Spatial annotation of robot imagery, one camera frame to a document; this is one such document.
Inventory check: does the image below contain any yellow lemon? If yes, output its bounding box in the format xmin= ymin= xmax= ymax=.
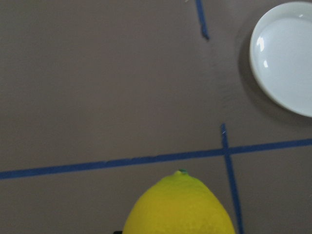
xmin=122 ymin=170 xmax=235 ymax=234

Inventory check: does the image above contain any white round plate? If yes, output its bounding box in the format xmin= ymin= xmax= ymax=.
xmin=249 ymin=1 xmax=312 ymax=117

